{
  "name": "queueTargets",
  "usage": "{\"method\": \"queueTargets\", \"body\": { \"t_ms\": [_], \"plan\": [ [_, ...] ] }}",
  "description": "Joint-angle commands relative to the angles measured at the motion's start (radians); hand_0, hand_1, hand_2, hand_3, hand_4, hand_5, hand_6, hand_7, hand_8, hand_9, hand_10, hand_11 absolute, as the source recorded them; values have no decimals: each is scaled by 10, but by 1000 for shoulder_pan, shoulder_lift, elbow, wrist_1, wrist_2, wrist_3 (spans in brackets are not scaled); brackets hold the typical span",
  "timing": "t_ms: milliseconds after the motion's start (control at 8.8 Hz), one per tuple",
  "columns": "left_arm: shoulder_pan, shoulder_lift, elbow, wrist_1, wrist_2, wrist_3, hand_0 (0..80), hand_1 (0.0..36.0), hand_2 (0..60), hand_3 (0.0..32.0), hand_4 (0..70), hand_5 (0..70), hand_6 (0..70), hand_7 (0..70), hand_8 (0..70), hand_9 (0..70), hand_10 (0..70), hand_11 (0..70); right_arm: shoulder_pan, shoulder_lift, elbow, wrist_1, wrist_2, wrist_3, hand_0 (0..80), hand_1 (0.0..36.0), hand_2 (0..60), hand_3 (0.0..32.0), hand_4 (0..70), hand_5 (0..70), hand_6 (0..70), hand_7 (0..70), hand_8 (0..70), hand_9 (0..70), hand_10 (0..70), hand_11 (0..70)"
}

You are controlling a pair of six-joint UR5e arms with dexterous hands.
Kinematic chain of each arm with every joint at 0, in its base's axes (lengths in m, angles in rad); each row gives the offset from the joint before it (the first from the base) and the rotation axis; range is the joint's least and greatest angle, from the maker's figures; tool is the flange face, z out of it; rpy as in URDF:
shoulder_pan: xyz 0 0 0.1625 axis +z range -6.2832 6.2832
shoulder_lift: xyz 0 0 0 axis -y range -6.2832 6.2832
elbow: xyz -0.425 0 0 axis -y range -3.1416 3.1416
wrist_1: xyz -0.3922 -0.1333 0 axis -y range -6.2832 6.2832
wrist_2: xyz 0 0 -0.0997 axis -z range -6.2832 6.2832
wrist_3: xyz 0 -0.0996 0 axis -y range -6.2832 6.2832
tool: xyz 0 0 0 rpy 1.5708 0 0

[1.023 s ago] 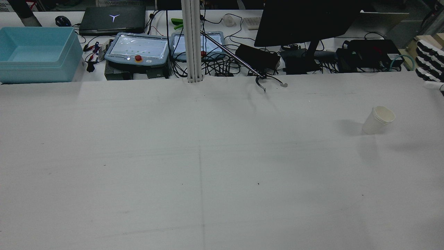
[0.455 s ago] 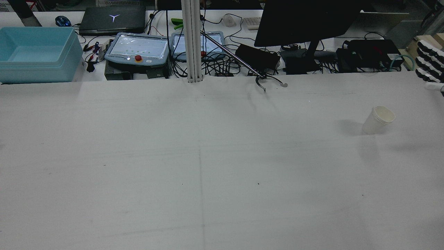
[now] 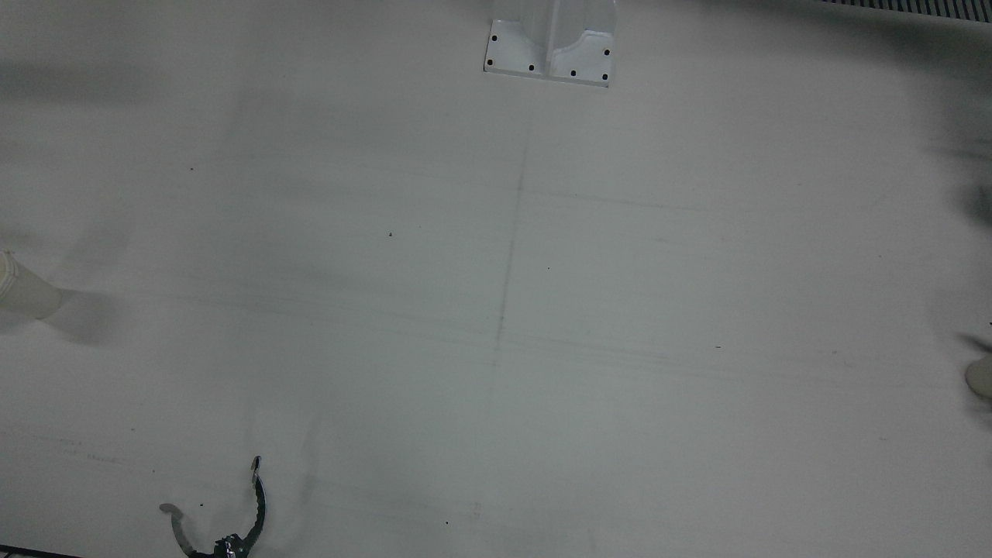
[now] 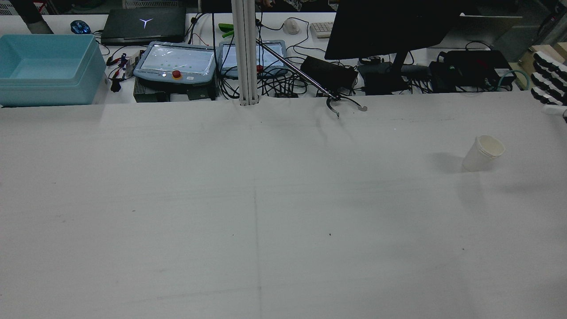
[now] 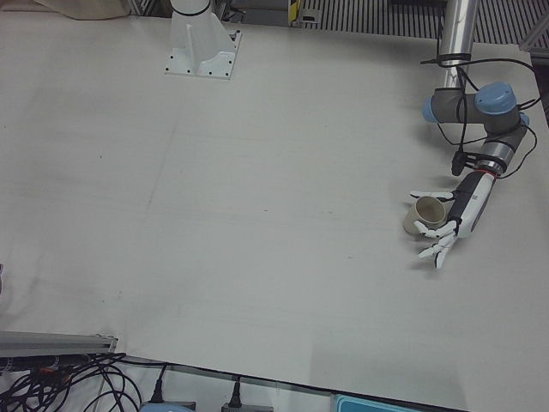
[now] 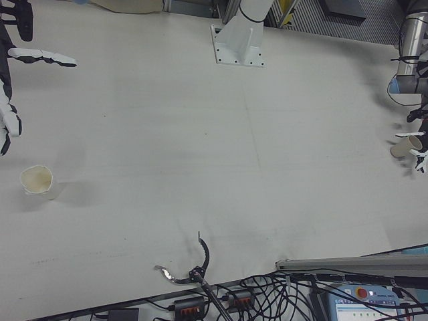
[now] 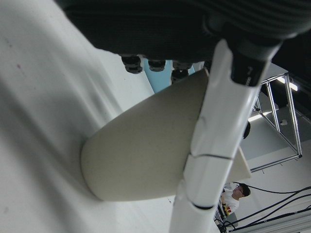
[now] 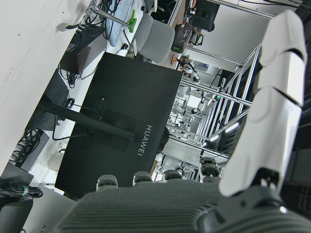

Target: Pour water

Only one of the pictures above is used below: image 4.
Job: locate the white computer mouse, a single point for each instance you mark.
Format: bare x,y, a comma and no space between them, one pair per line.
292,26

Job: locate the light blue plastic bin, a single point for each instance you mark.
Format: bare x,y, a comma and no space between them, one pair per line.
48,66

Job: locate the white paper cup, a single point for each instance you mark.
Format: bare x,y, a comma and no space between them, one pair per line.
477,157

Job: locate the red black clip leads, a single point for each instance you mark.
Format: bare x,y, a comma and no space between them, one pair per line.
118,66

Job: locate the grey teach pendant with screen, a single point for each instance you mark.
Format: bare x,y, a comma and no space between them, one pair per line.
177,62
271,55

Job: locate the grey flat panel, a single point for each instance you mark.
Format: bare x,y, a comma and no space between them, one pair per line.
489,29

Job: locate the light wooden block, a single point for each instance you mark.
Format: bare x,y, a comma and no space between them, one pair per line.
529,55

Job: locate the black electronics box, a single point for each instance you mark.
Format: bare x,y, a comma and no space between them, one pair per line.
474,66

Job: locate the black computer monitor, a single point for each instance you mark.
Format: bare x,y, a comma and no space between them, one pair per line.
390,26

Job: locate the metal reacher grabber tool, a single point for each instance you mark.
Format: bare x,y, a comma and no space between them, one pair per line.
301,73

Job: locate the black power brick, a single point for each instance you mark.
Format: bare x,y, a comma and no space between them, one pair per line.
328,71

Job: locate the black laptop with logo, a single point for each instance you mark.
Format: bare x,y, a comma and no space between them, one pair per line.
141,26

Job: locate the black monitor stand base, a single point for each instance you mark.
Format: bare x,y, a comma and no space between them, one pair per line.
382,82

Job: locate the beige keyboard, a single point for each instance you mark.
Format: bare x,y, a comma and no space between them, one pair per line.
322,29

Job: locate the dark grey cylinder object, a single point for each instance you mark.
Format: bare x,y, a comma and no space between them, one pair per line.
33,17

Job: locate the aluminium profile post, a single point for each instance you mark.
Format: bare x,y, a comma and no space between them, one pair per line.
246,53

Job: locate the black flat device box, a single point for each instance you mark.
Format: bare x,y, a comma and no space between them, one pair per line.
150,94

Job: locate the blue glowing computer mouse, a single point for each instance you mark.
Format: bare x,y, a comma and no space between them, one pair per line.
80,27

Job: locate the black orange connector box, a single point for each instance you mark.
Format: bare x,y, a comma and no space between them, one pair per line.
285,94

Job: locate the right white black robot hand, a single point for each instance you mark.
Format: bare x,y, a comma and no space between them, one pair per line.
551,82

